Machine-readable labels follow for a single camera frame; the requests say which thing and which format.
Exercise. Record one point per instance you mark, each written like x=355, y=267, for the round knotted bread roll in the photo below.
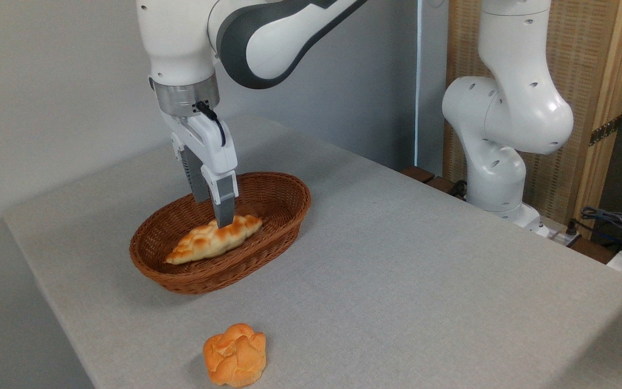
x=235, y=355

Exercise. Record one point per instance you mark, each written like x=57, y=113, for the long braided bread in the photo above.
x=203, y=246

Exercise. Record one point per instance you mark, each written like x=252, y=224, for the wooden woven folding screen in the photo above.
x=581, y=48

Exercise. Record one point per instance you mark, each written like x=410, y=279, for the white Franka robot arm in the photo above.
x=268, y=38

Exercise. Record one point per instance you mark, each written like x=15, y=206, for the brown wicker oval basket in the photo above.
x=268, y=205

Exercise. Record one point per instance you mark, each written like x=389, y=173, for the metal screen hinge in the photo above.
x=605, y=130

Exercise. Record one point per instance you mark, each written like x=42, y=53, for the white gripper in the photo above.
x=208, y=143

